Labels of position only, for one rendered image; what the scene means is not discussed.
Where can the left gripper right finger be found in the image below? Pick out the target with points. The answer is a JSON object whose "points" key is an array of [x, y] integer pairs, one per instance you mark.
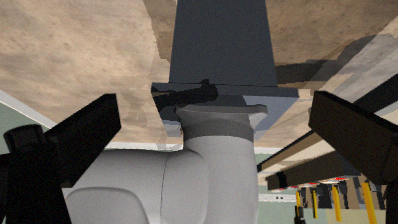
{"points": [[366, 140]]}

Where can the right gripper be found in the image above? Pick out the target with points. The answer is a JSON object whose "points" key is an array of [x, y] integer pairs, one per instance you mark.
{"points": [[299, 217]]}

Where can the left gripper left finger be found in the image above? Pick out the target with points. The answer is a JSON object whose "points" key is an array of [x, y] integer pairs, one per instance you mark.
{"points": [[40, 164]]}

